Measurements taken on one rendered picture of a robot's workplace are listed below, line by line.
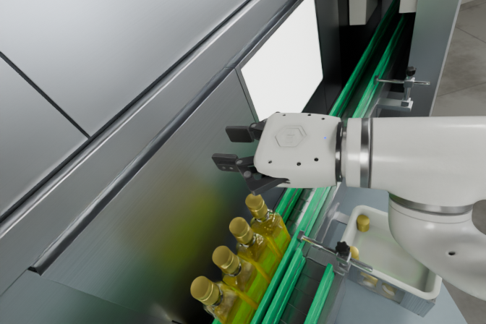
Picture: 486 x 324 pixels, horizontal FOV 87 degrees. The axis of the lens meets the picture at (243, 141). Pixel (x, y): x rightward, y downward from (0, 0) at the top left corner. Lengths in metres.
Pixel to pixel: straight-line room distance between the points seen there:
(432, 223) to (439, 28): 0.92
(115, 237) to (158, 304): 0.21
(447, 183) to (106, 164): 0.42
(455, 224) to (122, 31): 0.48
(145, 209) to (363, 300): 0.77
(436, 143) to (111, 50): 0.42
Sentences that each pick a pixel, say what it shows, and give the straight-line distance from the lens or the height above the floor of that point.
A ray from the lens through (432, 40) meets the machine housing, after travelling 1.19.
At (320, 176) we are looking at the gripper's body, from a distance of 0.31.
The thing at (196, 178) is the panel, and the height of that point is 1.37.
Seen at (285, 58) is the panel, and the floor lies 1.39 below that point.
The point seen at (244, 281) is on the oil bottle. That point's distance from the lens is 0.55.
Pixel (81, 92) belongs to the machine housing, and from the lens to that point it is 0.42.
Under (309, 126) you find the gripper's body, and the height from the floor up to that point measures 1.52.
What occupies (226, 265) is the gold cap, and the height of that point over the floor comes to 1.33.
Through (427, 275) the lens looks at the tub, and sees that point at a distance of 0.87.
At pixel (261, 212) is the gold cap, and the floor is 1.30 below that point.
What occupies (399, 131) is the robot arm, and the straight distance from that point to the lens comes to 0.31.
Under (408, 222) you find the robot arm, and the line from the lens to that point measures 0.34.
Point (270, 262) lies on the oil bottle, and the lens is 0.62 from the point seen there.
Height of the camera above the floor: 1.75
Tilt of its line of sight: 43 degrees down
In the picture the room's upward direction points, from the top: 25 degrees counter-clockwise
